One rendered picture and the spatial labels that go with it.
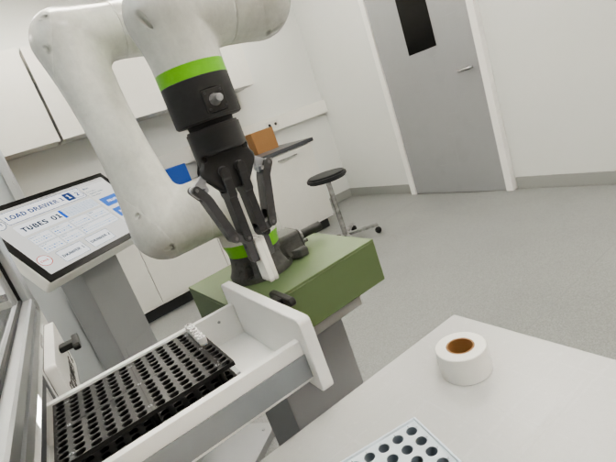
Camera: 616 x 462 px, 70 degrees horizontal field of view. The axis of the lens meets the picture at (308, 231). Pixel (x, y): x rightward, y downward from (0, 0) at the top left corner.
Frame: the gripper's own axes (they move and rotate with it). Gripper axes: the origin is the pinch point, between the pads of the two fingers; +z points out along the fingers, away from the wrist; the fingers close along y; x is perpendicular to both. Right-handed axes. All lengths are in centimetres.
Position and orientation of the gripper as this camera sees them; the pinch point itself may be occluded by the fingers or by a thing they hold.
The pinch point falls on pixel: (262, 258)
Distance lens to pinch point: 65.5
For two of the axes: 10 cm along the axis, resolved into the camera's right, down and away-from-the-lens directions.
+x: -5.2, -0.6, 8.5
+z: 3.2, 9.1, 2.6
